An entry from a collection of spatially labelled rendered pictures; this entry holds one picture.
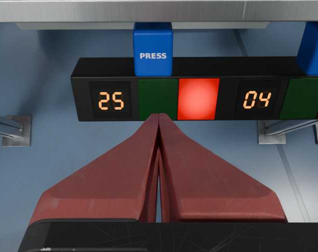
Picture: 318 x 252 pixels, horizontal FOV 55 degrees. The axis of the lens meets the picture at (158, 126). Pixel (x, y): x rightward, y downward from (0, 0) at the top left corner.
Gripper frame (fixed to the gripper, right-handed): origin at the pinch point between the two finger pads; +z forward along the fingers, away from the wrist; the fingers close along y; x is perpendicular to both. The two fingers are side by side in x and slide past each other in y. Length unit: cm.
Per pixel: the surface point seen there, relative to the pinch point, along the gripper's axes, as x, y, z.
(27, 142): 47, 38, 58
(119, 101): 4.2, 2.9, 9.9
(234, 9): -3.3, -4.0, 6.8
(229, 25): 19, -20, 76
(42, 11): -3.2, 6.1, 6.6
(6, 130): 39, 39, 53
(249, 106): 4.7, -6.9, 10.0
